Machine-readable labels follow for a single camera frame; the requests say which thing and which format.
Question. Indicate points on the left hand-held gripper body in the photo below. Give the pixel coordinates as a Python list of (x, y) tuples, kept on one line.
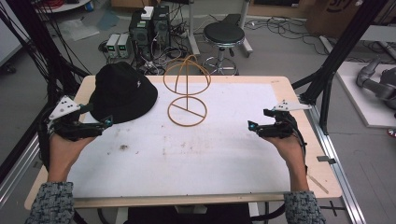
[(63, 107)]

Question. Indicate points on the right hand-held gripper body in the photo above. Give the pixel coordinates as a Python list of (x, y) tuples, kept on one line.
[(281, 124)]

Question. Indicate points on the black bucket hat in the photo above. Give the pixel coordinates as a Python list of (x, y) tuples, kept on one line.
[(122, 91)]

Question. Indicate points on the person's right hand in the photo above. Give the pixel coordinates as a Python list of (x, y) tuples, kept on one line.
[(291, 158)]

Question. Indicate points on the person's left hand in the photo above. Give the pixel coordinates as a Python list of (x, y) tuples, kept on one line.
[(63, 154)]

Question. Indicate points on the grey bench power supply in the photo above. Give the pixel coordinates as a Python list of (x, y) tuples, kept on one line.
[(123, 46), (112, 45)]

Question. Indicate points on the white table mat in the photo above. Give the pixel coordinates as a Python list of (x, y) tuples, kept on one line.
[(174, 155)]

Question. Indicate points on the clear plastic sheet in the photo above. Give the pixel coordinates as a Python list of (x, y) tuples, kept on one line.
[(79, 29)]

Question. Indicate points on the white floor board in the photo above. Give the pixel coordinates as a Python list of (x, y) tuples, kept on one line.
[(358, 102)]

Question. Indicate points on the white desk leg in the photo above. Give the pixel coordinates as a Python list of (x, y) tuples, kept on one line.
[(193, 28), (246, 31)]

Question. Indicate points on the black computer tower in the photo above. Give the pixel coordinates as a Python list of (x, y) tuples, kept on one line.
[(161, 26), (140, 34)]

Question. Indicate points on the black round stool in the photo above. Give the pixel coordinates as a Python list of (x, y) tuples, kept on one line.
[(223, 34)]

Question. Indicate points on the blue tape roll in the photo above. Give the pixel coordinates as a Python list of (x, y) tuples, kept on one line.
[(89, 6)]

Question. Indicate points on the person's dark lap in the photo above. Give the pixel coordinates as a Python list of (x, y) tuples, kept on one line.
[(186, 215)]

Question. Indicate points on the white box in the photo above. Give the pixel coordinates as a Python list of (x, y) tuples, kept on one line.
[(147, 13)]

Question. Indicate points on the brown cardboard box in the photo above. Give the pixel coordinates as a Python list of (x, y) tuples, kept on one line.
[(330, 15)]

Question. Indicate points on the black metal frame post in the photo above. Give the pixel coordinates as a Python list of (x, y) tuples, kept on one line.
[(339, 53), (43, 46)]

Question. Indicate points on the aluminium frame rail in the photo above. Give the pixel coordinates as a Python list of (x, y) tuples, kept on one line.
[(17, 172), (337, 168)]

